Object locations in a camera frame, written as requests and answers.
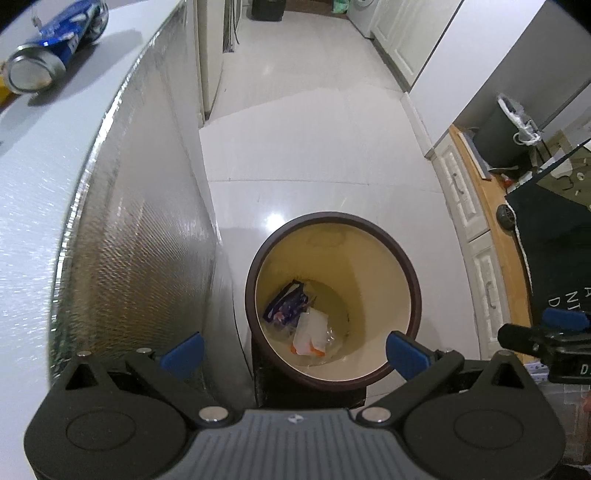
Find black printed cloth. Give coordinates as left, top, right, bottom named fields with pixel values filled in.
left=503, top=148, right=591, bottom=324

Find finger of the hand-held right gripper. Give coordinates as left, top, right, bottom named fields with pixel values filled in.
left=498, top=308, right=591, bottom=357

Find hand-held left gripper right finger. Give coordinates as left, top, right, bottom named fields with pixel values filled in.
left=355, top=330, right=532, bottom=428

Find purple snack wrapper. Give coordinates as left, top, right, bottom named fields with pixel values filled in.
left=263, top=279, right=310, bottom=326

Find white and orange plastic wrapper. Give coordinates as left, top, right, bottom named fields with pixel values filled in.
left=292, top=308, right=331, bottom=357

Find white tall cabinets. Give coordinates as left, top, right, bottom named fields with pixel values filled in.
left=372, top=0, right=465, bottom=88

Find white washing machine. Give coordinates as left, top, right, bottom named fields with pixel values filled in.
left=348, top=0, right=379, bottom=38

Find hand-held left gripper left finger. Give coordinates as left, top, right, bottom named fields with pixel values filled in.
left=60, top=332, right=234, bottom=428

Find white drawer cabinet wooden top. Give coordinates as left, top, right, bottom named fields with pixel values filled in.
left=434, top=124, right=536, bottom=361

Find black storage box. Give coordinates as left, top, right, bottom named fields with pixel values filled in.
left=252, top=0, right=284, bottom=22

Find brown rimmed cream waste bin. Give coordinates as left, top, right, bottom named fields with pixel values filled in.
left=245, top=211, right=422, bottom=384

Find grey flat board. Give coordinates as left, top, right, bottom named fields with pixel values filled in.
left=459, top=131, right=492, bottom=178

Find crushed blue drink can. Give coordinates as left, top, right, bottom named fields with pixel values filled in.
left=7, top=0, right=109, bottom=95

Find white plastic storage container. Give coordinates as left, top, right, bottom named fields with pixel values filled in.
left=531, top=362, right=591, bottom=462

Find white refrigerator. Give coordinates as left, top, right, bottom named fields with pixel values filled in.
left=194, top=0, right=225, bottom=125

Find black bin with white bag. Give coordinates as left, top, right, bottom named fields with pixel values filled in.
left=475, top=92, right=541, bottom=169

